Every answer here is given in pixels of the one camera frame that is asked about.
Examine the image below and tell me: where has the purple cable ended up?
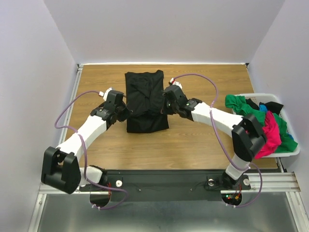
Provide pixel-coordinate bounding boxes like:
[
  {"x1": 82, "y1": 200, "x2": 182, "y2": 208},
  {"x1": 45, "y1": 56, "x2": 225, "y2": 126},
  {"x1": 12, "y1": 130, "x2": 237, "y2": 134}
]
[
  {"x1": 175, "y1": 74, "x2": 263, "y2": 209},
  {"x1": 55, "y1": 90, "x2": 128, "y2": 210}
]

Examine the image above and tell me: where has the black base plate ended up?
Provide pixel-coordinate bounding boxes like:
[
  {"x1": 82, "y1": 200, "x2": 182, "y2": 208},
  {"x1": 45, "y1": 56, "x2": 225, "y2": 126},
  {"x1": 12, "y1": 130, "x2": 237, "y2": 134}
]
[{"x1": 79, "y1": 169, "x2": 252, "y2": 202}]

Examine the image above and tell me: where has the black t shirt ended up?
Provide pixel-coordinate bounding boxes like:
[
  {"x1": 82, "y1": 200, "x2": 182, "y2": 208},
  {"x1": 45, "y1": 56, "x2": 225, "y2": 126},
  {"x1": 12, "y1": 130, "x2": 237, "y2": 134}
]
[
  {"x1": 245, "y1": 99, "x2": 284, "y2": 115},
  {"x1": 125, "y1": 70, "x2": 169, "y2": 133}
]

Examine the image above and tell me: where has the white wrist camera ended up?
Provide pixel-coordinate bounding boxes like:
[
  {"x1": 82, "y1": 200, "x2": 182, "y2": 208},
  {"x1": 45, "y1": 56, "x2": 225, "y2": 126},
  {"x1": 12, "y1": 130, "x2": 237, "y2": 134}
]
[
  {"x1": 98, "y1": 87, "x2": 113, "y2": 101},
  {"x1": 169, "y1": 78, "x2": 183, "y2": 89}
]

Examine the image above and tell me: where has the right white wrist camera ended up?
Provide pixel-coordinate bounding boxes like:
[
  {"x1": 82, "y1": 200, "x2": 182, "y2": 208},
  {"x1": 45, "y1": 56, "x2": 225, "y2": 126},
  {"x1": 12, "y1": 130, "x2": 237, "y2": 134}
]
[{"x1": 169, "y1": 78, "x2": 183, "y2": 89}]

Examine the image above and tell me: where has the pink t shirt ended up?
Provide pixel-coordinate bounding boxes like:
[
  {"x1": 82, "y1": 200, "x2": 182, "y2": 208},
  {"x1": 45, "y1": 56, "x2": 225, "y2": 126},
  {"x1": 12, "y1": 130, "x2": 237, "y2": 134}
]
[{"x1": 255, "y1": 111, "x2": 281, "y2": 159}]

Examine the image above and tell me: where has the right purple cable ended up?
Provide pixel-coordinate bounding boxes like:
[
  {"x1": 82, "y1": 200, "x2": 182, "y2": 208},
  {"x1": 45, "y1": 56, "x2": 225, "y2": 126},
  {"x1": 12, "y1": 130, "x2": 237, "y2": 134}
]
[{"x1": 175, "y1": 74, "x2": 263, "y2": 209}]

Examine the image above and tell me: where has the green t shirt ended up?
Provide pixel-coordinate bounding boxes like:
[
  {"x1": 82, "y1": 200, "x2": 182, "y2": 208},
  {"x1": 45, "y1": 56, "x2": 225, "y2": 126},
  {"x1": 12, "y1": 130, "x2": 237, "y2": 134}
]
[{"x1": 225, "y1": 94, "x2": 298, "y2": 154}]

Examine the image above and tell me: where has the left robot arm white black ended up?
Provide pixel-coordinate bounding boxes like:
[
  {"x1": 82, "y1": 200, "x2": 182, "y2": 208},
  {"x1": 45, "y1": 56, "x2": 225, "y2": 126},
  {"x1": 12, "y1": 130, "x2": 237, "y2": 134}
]
[{"x1": 41, "y1": 88, "x2": 130, "y2": 194}]

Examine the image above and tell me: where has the blue t shirt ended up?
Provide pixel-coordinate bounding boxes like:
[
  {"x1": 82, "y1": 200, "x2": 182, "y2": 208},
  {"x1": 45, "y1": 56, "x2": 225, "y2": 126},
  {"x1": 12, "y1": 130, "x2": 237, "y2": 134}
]
[{"x1": 259, "y1": 104, "x2": 268, "y2": 113}]

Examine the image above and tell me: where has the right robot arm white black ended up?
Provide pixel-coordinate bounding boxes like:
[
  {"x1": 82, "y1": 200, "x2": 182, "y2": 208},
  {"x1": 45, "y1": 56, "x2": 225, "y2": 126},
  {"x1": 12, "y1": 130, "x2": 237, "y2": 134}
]
[{"x1": 163, "y1": 85, "x2": 267, "y2": 189}]

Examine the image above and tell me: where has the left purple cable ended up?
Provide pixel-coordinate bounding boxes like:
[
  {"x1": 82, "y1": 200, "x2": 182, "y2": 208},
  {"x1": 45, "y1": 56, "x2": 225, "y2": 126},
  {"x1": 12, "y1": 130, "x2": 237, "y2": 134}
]
[{"x1": 55, "y1": 90, "x2": 128, "y2": 210}]

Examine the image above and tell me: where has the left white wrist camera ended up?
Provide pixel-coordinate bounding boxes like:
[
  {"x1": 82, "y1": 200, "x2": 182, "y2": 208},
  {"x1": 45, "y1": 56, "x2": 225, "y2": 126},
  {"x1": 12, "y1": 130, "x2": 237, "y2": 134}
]
[{"x1": 98, "y1": 87, "x2": 113, "y2": 101}]

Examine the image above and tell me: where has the aluminium frame rail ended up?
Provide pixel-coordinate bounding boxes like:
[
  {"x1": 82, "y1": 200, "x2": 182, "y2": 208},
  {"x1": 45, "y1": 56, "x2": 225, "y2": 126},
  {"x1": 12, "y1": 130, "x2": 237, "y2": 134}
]
[{"x1": 28, "y1": 64, "x2": 84, "y2": 232}]

